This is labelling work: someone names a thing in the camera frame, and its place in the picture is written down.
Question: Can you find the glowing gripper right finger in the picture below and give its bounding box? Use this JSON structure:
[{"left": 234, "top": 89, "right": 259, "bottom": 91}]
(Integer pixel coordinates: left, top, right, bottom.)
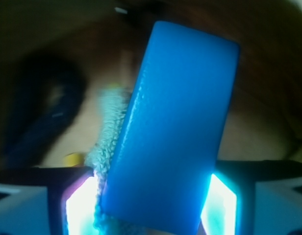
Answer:
[{"left": 199, "top": 160, "right": 302, "bottom": 235}]

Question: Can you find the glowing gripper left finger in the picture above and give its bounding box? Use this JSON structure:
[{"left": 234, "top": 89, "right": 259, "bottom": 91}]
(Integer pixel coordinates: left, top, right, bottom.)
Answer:
[{"left": 0, "top": 167, "right": 98, "bottom": 235}]

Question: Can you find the blue rectangular block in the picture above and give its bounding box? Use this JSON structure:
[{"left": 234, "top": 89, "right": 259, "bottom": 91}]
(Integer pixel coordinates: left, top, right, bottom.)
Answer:
[{"left": 101, "top": 21, "right": 240, "bottom": 235}]

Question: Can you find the brown paper bag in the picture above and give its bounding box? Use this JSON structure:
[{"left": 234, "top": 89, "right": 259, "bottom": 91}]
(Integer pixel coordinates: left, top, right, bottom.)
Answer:
[{"left": 0, "top": 0, "right": 302, "bottom": 169}]

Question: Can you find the teal terry cloth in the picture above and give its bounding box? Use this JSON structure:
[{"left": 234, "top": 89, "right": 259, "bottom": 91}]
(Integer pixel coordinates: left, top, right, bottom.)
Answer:
[{"left": 85, "top": 86, "right": 147, "bottom": 235}]

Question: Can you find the multicolour twisted rope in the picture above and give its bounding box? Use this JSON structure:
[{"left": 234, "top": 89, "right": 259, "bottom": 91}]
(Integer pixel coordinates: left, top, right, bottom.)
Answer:
[{"left": 63, "top": 153, "right": 84, "bottom": 168}]

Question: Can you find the dark navy rope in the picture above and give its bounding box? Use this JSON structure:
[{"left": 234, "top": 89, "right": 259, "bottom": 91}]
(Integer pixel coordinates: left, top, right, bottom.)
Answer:
[{"left": 0, "top": 55, "right": 87, "bottom": 165}]

